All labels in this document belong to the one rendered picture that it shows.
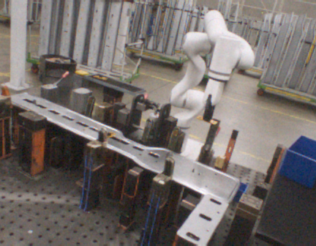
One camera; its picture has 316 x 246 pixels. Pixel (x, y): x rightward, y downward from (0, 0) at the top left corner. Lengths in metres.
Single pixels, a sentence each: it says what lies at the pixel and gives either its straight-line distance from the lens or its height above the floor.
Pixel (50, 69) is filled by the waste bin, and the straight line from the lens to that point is 4.17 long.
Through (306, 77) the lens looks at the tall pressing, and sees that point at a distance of 8.43.
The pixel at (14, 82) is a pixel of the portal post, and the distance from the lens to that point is 5.31.
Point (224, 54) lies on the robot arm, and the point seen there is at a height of 1.53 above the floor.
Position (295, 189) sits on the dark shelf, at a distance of 1.46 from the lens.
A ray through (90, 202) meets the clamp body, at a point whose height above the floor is 0.75.
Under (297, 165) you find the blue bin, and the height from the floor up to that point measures 1.11.
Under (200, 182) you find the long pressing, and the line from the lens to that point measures 1.30.
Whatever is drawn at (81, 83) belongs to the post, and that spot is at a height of 1.09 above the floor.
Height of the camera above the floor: 1.66
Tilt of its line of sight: 22 degrees down
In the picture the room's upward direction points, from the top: 12 degrees clockwise
